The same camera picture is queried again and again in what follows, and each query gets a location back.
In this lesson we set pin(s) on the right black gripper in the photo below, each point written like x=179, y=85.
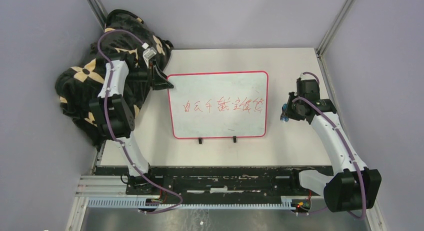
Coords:
x=291, y=114

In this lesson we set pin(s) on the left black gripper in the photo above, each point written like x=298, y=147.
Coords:
x=161, y=80

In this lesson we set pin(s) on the blue whiteboard eraser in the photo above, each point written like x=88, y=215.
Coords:
x=283, y=117

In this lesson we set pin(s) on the red-framed whiteboard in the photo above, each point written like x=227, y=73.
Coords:
x=212, y=105

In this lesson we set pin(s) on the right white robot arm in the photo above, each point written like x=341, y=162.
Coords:
x=353, y=186

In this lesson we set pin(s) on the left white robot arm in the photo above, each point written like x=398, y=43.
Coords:
x=116, y=122

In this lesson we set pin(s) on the black floral blanket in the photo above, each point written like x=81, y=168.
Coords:
x=126, y=32

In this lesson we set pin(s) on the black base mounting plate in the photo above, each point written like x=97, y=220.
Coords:
x=233, y=185

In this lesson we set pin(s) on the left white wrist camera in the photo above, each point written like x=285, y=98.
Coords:
x=149, y=52

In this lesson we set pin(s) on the left corner aluminium post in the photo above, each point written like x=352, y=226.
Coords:
x=99, y=11

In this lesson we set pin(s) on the corner aluminium post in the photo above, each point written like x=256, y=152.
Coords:
x=334, y=27
x=99, y=11

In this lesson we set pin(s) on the aluminium rail frame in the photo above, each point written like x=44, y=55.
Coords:
x=92, y=186

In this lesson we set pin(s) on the right corner aluminium post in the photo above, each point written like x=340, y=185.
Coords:
x=334, y=27

